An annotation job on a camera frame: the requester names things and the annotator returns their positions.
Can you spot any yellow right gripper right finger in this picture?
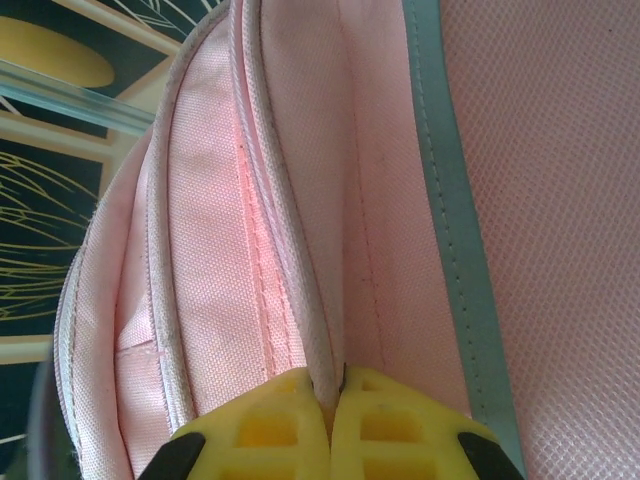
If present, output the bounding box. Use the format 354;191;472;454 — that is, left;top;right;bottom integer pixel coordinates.
331;366;524;480

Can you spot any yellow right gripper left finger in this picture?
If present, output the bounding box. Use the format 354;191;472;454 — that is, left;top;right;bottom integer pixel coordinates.
137;368;332;480

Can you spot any pink backpack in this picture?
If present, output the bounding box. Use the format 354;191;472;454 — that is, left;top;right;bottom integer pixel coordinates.
52;0;640;480

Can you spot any aluminium frame post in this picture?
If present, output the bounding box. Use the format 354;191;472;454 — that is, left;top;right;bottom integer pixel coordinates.
0;58;157;135

